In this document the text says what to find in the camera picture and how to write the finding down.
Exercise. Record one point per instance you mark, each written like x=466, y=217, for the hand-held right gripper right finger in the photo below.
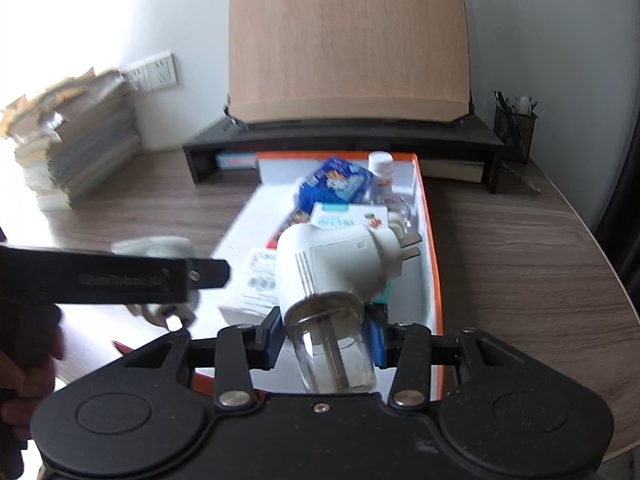
x=375, y=342

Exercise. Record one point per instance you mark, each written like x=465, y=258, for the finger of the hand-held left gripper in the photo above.
x=210, y=273

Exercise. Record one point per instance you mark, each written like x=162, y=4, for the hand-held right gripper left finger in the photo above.
x=272, y=335

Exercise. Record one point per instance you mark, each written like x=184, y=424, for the white cardboard box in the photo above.
x=250, y=280

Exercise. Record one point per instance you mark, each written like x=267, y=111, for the orange and white box tray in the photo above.
x=240, y=235

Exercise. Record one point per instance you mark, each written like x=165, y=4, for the white plug-in heater with bottle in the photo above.
x=325, y=260

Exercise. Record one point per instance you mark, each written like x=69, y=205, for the colourful playing card box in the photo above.
x=292, y=222

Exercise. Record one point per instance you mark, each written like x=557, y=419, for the teal and white box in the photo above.
x=340, y=217

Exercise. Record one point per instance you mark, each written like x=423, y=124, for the clear bottle with white cap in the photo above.
x=400, y=205

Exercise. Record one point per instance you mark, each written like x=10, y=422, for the blue cartoon box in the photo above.
x=335, y=180

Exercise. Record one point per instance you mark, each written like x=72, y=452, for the small white bottle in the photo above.
x=381, y=162

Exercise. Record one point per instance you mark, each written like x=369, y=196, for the person's left hand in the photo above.
x=25, y=380

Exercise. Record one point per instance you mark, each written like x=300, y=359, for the flat white and red box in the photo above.
x=235, y=161

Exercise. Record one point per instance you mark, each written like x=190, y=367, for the stack of books and papers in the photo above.
x=75, y=150

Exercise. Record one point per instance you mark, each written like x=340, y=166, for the black desk riser shelf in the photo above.
x=480, y=132

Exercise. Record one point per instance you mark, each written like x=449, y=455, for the black mesh pen holder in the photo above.
x=515, y=132

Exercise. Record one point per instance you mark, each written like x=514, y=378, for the wooden book stand board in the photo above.
x=350, y=45

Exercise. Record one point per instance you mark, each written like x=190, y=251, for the white wall socket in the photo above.
x=136, y=77
x=162, y=70

